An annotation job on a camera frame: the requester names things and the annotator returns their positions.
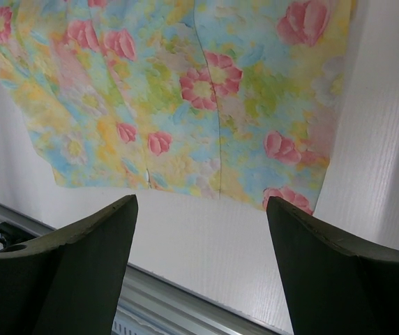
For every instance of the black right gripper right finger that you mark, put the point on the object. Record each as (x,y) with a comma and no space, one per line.
(334,282)

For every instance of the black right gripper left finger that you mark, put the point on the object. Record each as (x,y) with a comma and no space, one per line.
(68,281)

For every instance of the floral pastel skirt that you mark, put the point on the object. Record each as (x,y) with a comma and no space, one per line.
(234,99)

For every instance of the aluminium mounting rail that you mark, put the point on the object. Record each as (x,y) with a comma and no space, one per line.
(146,305)

